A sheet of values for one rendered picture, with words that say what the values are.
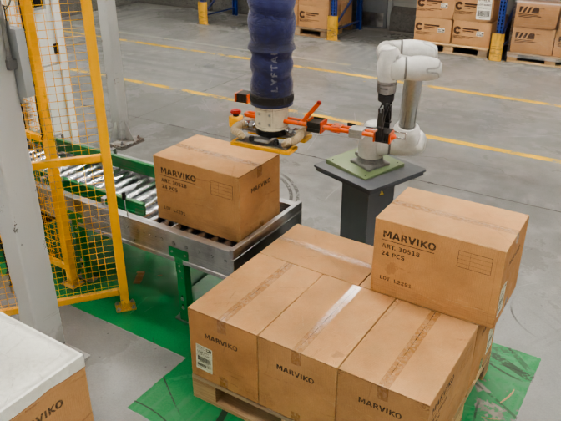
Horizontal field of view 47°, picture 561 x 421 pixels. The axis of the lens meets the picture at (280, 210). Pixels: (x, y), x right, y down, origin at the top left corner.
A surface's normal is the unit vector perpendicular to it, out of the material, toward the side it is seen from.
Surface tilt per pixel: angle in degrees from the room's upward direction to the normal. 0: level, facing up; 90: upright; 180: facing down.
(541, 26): 90
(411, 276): 90
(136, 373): 0
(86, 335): 0
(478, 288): 90
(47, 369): 0
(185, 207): 90
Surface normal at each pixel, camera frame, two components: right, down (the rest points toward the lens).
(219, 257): -0.54, 0.38
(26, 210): 0.84, 0.26
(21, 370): 0.00, -0.89
